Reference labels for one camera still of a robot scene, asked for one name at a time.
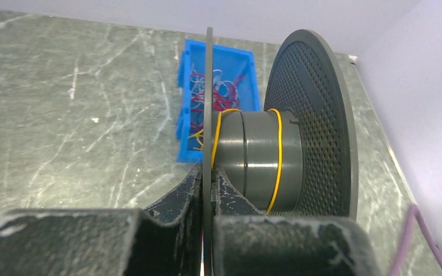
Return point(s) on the blue plastic bin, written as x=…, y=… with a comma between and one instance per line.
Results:
x=234, y=86

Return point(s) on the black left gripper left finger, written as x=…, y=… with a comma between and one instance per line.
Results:
x=163, y=239

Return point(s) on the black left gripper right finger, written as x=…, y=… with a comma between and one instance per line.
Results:
x=248, y=242

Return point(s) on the black cable spool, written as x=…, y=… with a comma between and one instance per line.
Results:
x=298, y=156

